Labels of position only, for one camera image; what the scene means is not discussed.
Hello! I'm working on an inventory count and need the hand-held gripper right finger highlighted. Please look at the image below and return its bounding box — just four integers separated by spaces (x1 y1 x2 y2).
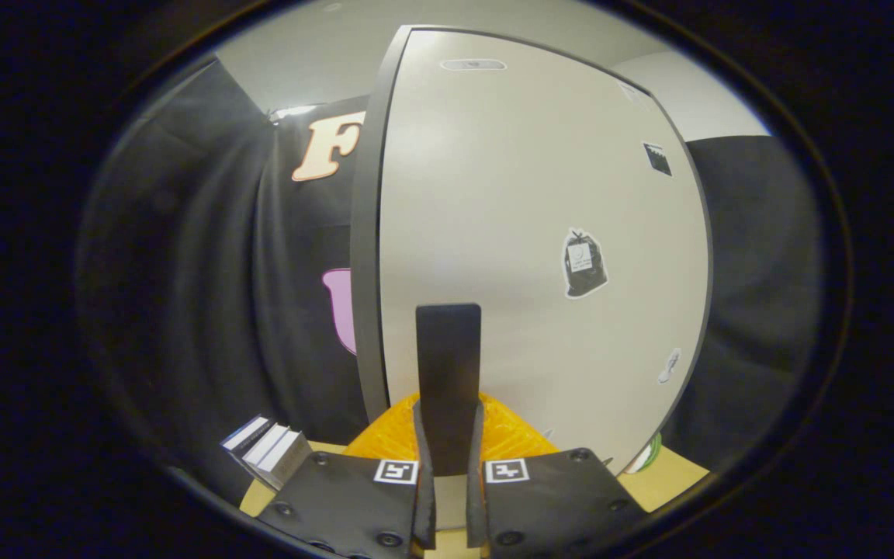
449 303 650 559

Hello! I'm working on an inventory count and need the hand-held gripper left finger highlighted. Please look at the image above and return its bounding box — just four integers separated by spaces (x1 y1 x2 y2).
257 303 449 559

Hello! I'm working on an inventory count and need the white shoe cabinet door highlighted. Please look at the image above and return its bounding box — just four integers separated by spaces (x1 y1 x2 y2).
379 27 714 476

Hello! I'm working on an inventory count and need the grey cover picture book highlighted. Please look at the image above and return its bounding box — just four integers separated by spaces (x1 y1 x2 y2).
258 429 314 491

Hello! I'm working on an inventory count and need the white spine book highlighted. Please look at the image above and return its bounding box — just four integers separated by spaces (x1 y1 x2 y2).
242 423 293 474

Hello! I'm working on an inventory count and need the dark blue cover book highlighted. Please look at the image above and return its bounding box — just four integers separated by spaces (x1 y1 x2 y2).
220 415 275 460

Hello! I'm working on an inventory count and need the green and white object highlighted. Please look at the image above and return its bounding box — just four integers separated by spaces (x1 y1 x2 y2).
624 433 664 475

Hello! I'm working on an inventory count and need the black backdrop cloth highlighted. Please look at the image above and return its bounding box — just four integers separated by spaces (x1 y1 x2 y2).
78 58 824 498

